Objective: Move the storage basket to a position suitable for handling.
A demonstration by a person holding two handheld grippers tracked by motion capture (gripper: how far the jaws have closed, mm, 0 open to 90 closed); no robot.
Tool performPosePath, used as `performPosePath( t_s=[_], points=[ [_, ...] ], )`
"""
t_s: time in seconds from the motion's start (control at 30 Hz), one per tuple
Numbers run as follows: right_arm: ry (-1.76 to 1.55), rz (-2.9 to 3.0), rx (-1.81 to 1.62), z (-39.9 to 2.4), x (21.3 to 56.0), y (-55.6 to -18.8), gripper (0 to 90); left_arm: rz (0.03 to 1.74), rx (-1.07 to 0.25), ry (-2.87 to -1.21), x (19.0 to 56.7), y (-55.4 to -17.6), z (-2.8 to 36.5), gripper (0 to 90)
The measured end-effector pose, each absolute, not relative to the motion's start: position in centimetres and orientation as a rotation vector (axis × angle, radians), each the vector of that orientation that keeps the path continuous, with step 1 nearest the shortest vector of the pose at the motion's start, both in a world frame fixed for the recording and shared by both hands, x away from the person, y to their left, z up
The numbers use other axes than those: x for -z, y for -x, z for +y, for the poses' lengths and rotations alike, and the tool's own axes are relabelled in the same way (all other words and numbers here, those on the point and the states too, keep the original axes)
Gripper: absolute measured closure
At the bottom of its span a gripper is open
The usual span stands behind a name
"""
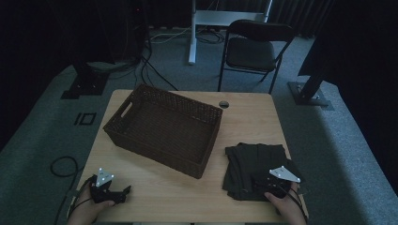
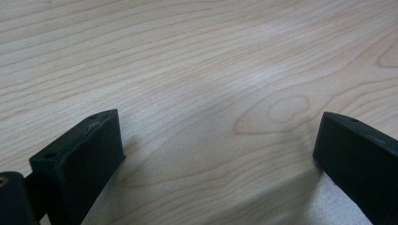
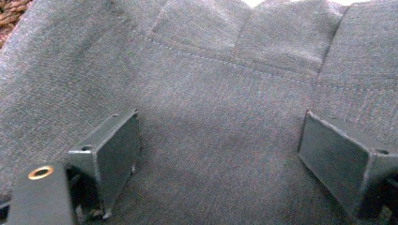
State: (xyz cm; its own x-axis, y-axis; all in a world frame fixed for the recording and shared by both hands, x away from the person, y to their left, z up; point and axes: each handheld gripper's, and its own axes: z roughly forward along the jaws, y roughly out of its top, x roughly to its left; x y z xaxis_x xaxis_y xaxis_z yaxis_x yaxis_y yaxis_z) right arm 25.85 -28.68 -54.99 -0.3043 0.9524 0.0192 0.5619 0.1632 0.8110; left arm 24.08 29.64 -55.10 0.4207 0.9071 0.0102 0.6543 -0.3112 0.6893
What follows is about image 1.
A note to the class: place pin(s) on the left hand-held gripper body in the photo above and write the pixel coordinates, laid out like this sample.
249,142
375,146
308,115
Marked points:
104,178

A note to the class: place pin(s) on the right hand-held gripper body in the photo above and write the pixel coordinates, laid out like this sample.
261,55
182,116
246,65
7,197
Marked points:
283,175

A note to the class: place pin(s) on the dark cloth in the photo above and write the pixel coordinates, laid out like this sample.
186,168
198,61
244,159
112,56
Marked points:
247,165

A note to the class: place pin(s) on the dark brown wicker basket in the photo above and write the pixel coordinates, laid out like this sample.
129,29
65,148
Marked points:
162,134

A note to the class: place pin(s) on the person's right hand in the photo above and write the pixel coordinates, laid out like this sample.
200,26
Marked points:
289,209

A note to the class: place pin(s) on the person's left hand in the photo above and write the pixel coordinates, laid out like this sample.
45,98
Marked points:
86,211

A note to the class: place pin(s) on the black stand with bolted base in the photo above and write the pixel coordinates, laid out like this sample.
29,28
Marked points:
308,93

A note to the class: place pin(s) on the black stand with square base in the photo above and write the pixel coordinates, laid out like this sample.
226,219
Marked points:
86,84

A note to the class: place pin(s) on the black folding chair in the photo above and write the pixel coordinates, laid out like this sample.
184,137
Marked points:
250,53

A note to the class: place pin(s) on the dark curtain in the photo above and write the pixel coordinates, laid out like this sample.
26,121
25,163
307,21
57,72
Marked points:
359,47

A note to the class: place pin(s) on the white metal desk frame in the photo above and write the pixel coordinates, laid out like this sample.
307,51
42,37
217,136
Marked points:
223,17

